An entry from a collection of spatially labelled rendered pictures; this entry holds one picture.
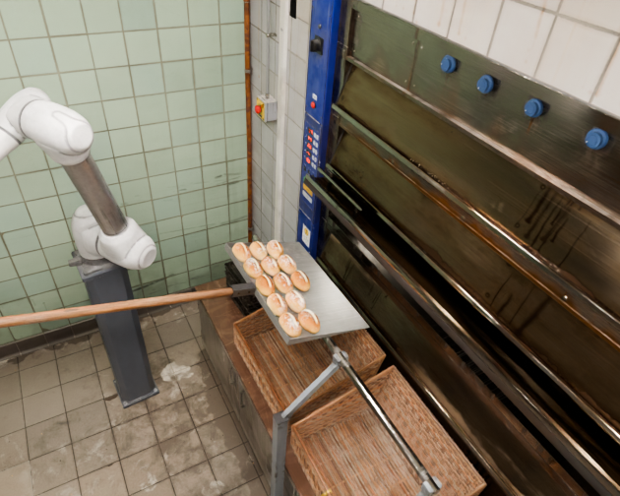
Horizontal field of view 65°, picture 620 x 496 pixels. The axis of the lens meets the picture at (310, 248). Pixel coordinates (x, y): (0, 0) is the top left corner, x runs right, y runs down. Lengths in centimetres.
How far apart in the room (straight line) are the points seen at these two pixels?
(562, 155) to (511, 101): 19
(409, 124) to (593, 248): 69
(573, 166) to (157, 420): 240
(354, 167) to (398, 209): 29
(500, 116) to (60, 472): 255
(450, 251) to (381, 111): 54
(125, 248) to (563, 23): 161
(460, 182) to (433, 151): 15
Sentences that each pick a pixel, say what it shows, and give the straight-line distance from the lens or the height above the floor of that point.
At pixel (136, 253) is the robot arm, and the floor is 120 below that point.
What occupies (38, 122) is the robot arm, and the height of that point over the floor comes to 179.
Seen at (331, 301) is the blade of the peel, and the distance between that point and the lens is 187.
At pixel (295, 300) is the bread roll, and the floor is 124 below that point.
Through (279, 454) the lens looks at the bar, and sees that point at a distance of 197.
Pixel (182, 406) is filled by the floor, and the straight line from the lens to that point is 297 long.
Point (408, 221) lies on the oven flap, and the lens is 172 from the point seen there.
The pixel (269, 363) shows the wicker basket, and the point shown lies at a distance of 237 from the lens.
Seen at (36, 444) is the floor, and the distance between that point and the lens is 307.
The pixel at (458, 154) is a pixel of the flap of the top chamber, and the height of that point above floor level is 182.
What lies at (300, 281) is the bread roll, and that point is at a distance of 184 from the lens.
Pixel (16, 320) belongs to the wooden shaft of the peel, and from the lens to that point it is 157.
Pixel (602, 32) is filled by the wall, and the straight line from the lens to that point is 121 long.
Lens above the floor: 249
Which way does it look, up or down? 40 degrees down
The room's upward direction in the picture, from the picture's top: 5 degrees clockwise
